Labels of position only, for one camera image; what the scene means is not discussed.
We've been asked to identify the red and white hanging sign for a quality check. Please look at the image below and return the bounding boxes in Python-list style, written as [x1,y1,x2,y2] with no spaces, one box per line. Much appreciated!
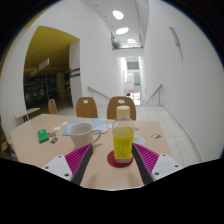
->
[30,57,51,77]

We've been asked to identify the black sign on pillar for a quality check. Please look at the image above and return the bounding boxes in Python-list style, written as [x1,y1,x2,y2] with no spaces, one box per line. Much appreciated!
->
[69,67,81,79]

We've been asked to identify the small printed sticker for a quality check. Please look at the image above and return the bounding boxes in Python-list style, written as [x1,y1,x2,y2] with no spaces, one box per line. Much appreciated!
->
[149,132,163,140]

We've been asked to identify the dark shelf unit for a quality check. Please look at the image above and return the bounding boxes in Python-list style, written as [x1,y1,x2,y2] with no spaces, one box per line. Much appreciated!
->
[23,75,51,109]

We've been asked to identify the small green box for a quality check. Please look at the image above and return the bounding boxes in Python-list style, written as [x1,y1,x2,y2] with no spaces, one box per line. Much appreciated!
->
[37,128,50,144]

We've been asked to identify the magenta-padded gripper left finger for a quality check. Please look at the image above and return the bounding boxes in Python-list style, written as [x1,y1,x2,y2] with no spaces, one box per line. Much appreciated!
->
[41,143,94,186]

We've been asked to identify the clear bottle with yellow label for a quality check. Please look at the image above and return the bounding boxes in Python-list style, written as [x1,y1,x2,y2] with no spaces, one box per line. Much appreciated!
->
[111,105,136,164]

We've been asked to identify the wooden chair with oval hole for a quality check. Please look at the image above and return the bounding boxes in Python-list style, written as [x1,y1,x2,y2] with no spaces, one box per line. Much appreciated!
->
[106,96,137,121]
[75,96,99,119]

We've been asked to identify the long grey wall lamp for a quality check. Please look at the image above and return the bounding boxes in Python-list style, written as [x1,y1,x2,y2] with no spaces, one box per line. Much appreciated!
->
[168,26,181,48]

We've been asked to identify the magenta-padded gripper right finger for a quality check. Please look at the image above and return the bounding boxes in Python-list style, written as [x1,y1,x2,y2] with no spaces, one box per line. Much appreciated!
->
[130,142,184,186]

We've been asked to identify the light wooden side table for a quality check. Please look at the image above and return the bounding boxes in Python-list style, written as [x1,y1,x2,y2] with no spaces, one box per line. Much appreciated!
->
[14,107,41,123]

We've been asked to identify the green potted plant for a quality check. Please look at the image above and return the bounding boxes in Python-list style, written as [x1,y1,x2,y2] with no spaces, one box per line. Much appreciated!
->
[110,39,122,50]

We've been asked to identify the flat round red coaster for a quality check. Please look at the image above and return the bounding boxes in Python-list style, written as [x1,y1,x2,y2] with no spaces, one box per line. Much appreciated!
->
[106,149,135,169]

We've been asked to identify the small wooden chair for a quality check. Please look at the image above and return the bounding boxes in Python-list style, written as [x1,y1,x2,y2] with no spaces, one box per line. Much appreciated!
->
[47,98,58,115]

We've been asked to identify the pale printed card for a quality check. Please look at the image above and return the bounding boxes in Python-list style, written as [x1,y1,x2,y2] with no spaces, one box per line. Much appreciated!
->
[133,136,146,145]

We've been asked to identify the group of round ceiling lights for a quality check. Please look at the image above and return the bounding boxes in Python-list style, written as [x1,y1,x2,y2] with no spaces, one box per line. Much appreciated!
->
[112,9,138,45]

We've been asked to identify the beige ceramic mug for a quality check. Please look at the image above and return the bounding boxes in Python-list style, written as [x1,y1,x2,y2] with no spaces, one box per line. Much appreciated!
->
[66,121,103,149]

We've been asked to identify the colourful printed mouse pad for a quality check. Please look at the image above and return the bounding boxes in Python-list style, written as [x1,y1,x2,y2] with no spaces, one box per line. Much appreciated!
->
[62,117,109,137]

